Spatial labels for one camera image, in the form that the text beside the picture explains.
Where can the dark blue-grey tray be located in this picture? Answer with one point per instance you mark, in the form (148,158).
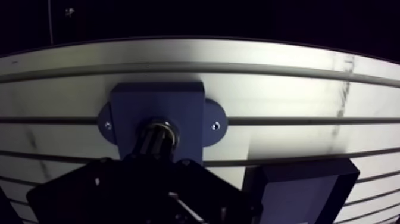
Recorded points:
(297,194)

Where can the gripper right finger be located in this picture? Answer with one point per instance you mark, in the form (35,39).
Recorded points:
(212,194)

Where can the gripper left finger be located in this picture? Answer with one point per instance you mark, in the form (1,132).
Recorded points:
(103,190)

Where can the dark blue-grey housing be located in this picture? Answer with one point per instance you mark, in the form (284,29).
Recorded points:
(156,100)

